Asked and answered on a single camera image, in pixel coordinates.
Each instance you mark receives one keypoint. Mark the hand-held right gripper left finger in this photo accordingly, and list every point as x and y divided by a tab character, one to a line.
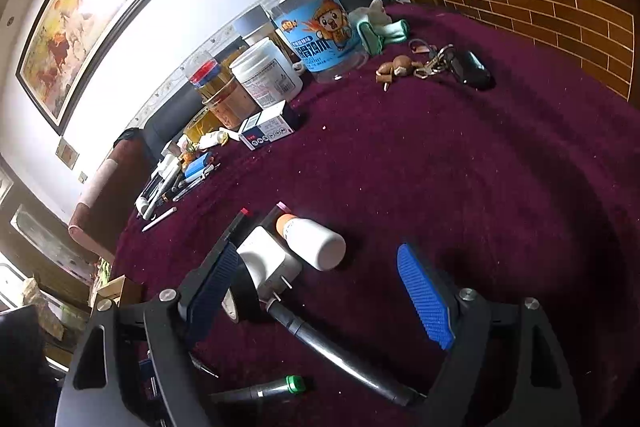
212	292

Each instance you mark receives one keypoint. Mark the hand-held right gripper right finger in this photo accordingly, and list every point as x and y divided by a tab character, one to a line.
425	297

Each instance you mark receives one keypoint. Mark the white power adapter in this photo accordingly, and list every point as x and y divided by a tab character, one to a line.
270	262

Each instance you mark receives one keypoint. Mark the cardboard box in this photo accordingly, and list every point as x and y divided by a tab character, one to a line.
117	289

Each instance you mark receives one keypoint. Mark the white bottle with orange cap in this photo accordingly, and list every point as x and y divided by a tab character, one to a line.
315	242

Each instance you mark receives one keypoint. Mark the black tape roll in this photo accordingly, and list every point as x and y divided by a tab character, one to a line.
245	302

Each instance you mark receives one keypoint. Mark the black marker with red cap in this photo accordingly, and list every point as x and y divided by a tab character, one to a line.
239	224

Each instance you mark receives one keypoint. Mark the thin black pen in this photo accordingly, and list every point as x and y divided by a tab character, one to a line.
205	367

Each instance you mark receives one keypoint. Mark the pale pink pen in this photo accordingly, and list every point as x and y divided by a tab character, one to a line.
159	219

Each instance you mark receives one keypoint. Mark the black marker with pink cap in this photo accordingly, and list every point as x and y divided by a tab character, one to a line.
272	217

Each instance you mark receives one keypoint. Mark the thick black marker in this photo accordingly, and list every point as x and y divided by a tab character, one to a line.
340	357

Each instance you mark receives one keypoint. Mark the black pen with green cap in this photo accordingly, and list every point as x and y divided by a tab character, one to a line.
260	389

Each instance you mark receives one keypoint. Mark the pile of green white packets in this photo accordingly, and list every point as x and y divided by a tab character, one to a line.
104	272

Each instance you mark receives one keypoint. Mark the pile of pens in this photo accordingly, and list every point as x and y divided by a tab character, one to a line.
167	184

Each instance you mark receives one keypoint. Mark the maroon tablecloth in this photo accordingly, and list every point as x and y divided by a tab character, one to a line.
450	182

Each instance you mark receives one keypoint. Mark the red armchair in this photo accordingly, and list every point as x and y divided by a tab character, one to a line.
107	197

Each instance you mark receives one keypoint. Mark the white tube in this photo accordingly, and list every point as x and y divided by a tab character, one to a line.
214	139

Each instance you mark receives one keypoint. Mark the yellow tape roll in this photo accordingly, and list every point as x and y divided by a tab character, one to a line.
202	127

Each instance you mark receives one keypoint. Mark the patterned beige bag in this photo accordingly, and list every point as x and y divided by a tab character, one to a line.
42	307

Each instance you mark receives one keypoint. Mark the small white carton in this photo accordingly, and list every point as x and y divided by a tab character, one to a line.
265	129

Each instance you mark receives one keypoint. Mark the black bag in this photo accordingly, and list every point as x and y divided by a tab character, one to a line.
129	137

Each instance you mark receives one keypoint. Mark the clear jar with amber contents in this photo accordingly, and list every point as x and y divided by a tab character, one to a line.
230	107

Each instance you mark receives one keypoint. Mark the wooden framed window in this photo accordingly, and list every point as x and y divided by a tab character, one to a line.
35	227

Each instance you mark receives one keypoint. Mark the white plastic jar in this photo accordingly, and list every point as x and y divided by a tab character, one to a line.
265	77

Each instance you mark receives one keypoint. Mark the black key case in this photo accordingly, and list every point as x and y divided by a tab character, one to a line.
472	69

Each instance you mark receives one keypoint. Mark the bunch of keys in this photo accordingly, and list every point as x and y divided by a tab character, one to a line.
435	62

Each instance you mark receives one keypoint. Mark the white and green plush toy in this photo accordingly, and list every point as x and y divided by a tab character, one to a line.
377	27

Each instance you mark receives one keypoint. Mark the large clear jar red lid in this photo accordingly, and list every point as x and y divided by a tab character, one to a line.
320	37

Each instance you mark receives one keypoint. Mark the wooden cabinet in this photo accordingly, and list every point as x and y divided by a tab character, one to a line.
525	7

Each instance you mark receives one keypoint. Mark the small framed wall picture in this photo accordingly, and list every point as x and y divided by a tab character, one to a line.
67	152

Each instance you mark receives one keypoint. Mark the framed wall painting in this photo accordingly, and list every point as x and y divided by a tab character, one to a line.
90	7

